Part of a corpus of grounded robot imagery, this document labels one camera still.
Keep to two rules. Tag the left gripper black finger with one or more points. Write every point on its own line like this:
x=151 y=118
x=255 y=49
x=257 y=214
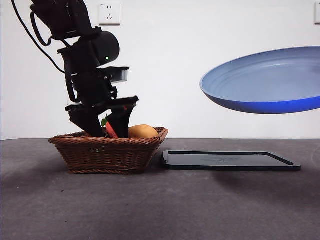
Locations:
x=87 y=122
x=121 y=122

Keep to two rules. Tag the blue round plate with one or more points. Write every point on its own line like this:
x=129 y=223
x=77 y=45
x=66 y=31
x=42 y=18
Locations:
x=260 y=82

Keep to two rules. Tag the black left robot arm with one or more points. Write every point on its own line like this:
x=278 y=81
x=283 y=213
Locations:
x=75 y=17

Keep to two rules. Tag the orange toy carrot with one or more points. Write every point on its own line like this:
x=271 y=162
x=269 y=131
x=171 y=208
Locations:
x=111 y=131

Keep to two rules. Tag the yellow-brown potato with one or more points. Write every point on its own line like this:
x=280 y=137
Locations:
x=143 y=131

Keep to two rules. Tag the brown wicker basket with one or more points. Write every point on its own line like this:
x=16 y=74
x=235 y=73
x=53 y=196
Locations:
x=107 y=156

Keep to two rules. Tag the black rectangular tray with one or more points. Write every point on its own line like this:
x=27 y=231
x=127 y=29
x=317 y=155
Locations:
x=225 y=162

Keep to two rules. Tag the pale grey camera box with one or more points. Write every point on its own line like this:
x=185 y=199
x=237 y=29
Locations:
x=121 y=75

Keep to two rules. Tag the white wall socket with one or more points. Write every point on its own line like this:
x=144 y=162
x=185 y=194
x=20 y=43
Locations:
x=110 y=14

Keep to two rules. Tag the white wall switch plate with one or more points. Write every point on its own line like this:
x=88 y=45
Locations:
x=317 y=13

